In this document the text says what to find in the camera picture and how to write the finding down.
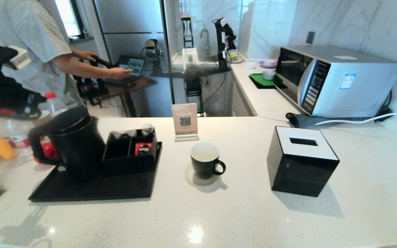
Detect black serving tray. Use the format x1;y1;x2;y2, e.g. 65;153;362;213
29;142;163;202

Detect white power cable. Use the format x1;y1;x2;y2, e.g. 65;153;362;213
315;106;397;126

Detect black laptop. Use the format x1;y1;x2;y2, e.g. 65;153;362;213
115;55;145;85

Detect grey refrigerator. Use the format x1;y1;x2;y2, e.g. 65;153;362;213
93;0;173;117

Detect chrome kitchen faucet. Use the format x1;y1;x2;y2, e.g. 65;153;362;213
200;29;211;55

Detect black tissue box white lid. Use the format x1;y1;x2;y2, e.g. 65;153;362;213
267;126;340;197

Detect tall black frame stand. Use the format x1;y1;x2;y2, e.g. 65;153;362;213
181;14;195;49

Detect silver microwave oven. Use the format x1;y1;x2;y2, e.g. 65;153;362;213
274;45;397;118

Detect green tray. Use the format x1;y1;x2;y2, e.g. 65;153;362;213
248;72;287;89

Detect black compartment organizer box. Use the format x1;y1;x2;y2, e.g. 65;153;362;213
102;129;159;173

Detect black mug white inside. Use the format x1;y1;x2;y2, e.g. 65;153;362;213
190;142;226;179

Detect red toy apple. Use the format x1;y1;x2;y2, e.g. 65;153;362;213
39;136;60;163

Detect person's right forearm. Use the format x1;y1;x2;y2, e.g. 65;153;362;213
51;53;116;80

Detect person in grey t-shirt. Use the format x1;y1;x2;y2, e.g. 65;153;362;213
0;0;82;108

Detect QR code sign stand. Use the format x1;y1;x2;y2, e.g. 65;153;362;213
172;103;200;142

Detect orange toy fruit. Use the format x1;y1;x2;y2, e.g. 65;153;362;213
0;138;16;159

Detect white sugar sachets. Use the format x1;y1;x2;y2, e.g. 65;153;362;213
112;130;137;139

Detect black electric kettle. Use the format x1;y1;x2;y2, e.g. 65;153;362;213
28;106;106;182

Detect water bottle red cap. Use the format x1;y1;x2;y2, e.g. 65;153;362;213
45;92;69;117
5;119;34;149

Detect wooden desk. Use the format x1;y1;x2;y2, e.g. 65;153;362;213
95;76;158;117

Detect white dish rack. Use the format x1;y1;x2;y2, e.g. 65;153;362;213
182;48;199;69

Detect white saucer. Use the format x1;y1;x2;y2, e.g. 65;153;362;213
185;163;220;187

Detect window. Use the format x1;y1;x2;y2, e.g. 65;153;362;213
54;0;85;39

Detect person's right hand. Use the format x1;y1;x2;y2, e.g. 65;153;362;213
109;67;134;81

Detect red coffee sachet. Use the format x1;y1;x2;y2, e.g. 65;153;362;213
135;142;153;156

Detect black power cable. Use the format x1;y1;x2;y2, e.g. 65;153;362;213
374;90;397;120

